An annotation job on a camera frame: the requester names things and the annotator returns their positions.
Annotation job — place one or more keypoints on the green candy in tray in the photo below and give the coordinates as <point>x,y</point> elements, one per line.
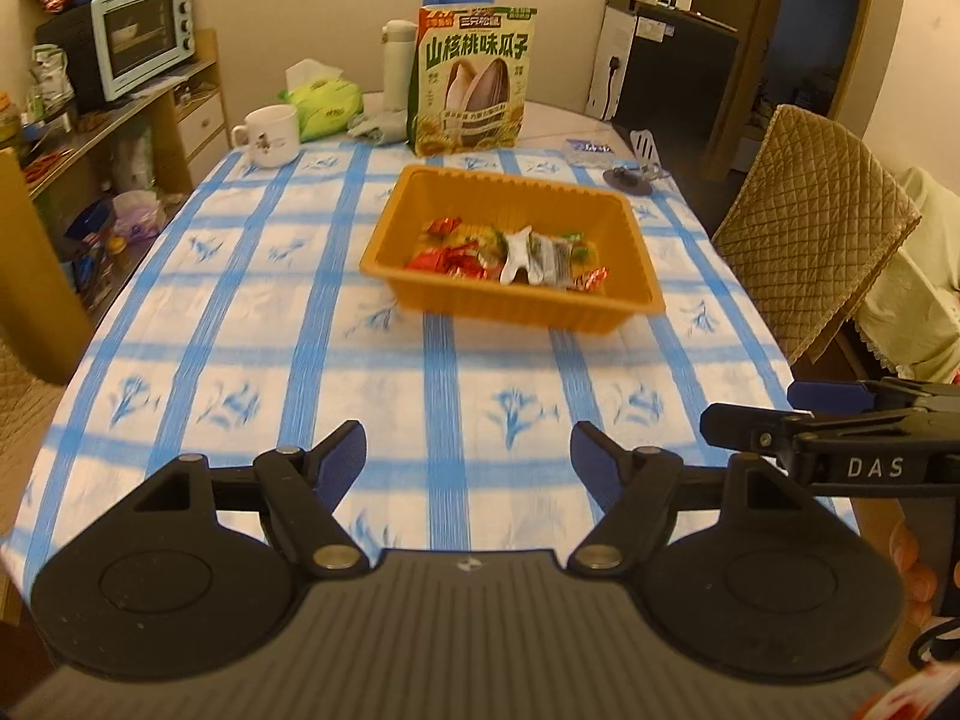
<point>580,249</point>

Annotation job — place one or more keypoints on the orange plastic tray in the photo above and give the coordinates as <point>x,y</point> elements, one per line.
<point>490,206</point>

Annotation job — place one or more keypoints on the quilted beige chair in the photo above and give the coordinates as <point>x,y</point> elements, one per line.
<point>814,224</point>

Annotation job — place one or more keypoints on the white ceramic mug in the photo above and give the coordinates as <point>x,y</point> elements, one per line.
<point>269,136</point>

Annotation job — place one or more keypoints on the green tissue pack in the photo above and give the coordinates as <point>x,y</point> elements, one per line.
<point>325,101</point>

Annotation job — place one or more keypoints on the light blue toaster oven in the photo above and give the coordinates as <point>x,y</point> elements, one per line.
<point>137,39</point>

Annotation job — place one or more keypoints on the black cabinet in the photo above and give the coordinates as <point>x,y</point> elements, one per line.
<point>660,69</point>

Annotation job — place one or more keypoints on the white thermos bottle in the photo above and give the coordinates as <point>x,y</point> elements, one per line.
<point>398,51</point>

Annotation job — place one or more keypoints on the small clear blue box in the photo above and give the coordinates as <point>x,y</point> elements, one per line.
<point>588,153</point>

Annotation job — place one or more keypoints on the blue checkered tablecloth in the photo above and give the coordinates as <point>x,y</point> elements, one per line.
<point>249,325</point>

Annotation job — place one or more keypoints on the white green snack pouch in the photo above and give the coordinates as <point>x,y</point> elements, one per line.
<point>517,258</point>

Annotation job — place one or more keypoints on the right hand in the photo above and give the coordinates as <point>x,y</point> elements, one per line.
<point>919,580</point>

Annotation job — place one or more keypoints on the grey phone stand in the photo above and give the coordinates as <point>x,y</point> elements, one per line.
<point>638,181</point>

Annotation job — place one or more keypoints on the grey black snack packet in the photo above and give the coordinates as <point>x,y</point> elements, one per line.
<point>549,261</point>

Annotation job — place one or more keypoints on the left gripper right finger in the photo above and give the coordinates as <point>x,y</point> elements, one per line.
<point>635,490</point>

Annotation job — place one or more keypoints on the wooden shelf unit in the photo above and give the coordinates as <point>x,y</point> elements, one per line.
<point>43,319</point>

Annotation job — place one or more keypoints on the red snack packet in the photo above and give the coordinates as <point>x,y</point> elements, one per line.
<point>455,261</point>

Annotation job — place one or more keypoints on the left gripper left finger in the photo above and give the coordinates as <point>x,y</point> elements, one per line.
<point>301,490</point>

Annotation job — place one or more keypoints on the red gold candy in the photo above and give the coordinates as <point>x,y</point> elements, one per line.
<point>590,281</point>

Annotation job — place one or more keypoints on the sunflower seed bag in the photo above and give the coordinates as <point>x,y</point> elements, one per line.
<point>469,78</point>

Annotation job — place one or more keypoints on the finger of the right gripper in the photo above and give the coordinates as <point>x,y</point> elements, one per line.
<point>887,394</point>
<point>787,433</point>

